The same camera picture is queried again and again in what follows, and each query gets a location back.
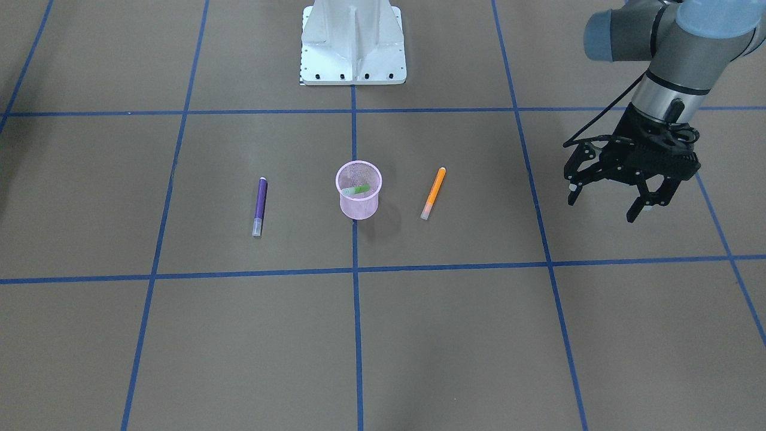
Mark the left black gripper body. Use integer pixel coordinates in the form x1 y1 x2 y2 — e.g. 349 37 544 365
598 104 701 185

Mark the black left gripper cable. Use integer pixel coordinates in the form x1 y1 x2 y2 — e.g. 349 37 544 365
563 72 648 149

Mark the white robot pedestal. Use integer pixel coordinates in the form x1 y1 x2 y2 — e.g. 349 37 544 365
299 1 408 86

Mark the orange highlighter pen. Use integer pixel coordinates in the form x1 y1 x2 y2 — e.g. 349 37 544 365
420 166 446 220

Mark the purple marker pen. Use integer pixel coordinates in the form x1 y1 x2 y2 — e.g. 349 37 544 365
251 177 268 237

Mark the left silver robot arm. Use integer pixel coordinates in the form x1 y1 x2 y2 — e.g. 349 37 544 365
563 1 765 223

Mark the pink mesh pen holder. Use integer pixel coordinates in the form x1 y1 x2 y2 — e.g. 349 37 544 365
335 160 383 220

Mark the green highlighter pen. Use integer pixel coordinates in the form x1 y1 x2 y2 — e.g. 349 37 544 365
341 184 371 196

